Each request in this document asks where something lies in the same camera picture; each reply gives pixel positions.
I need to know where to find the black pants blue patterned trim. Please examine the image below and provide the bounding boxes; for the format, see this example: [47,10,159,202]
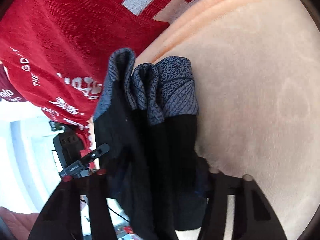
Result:
[93,48,207,239]

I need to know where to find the red blanket white characters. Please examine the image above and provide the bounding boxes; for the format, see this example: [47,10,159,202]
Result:
[1,0,201,155]

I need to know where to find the peach cloth sheet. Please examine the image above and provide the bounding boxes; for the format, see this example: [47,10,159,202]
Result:
[87,0,320,240]

